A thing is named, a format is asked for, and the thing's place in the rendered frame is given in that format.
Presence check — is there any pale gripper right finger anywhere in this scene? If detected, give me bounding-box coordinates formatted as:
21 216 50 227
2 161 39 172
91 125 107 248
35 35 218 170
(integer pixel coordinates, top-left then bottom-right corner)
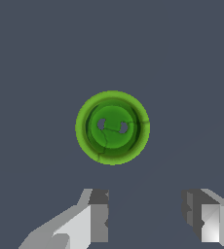
181 188 224 249

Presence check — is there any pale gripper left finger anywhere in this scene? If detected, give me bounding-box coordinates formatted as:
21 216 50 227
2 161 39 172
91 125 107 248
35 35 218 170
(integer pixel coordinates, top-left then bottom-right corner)
18 188 110 249

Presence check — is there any green round cup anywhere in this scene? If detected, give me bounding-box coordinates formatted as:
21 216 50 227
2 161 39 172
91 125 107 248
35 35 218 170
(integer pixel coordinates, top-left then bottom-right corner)
74 89 151 166

